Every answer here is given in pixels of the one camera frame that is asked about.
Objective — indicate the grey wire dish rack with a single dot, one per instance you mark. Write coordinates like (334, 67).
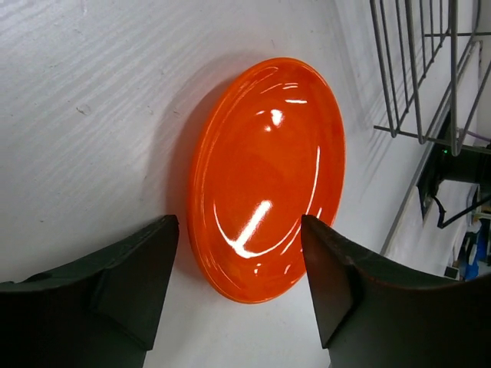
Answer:
(422, 55)

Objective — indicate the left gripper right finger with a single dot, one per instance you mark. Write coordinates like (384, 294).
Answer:
(373, 312)

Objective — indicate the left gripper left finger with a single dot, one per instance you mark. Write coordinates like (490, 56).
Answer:
(102, 310)

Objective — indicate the orange plastic plate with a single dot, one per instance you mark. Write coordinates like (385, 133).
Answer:
(271, 150)

